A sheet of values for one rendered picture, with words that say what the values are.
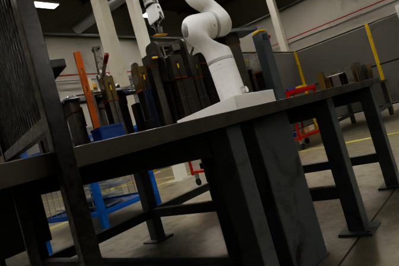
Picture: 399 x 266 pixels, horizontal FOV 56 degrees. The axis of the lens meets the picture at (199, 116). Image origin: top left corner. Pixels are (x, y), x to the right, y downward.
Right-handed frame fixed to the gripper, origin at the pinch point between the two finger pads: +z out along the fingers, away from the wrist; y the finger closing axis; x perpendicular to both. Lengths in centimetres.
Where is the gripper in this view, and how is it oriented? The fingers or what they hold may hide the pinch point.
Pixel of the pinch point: (159, 31)
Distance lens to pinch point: 224.2
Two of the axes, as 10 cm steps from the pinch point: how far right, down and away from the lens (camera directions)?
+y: -6.4, 2.2, 7.3
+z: 2.8, 9.6, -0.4
